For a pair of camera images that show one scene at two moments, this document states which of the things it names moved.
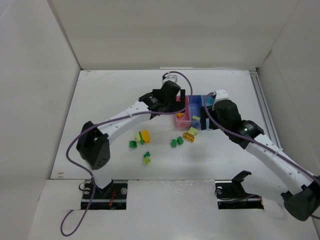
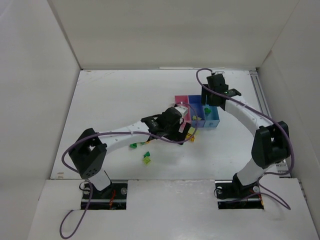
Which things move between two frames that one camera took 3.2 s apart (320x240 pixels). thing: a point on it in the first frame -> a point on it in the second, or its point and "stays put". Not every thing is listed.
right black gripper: (207, 117) -> (207, 97)
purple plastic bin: (195, 102) stays put
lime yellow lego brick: (146, 160) stays put
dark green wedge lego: (147, 154) stays put
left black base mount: (113, 196) stays put
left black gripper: (178, 100) -> (180, 133)
